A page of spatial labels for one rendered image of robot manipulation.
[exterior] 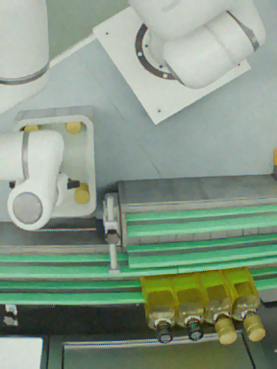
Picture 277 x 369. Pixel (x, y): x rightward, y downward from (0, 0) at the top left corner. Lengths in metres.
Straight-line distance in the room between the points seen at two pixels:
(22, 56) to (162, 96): 0.49
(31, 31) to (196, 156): 0.67
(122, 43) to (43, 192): 0.41
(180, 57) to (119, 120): 0.43
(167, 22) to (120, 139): 0.52
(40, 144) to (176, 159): 0.50
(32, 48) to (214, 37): 0.27
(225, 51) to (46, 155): 0.30
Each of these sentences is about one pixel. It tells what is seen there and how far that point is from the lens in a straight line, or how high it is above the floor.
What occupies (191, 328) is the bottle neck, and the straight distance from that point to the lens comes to 0.95.
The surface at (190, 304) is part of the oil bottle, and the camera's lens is 0.99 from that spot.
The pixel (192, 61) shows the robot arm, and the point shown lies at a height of 1.12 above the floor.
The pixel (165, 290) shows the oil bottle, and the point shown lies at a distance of 1.03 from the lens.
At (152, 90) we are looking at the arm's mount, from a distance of 1.06.
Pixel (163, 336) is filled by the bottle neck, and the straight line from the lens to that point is 0.96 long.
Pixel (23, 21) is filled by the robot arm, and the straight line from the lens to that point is 0.61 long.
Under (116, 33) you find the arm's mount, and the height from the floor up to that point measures 0.81.
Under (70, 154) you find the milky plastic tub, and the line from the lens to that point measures 1.15.
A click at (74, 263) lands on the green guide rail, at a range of 1.10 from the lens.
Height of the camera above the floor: 1.84
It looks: 66 degrees down
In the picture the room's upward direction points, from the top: 168 degrees clockwise
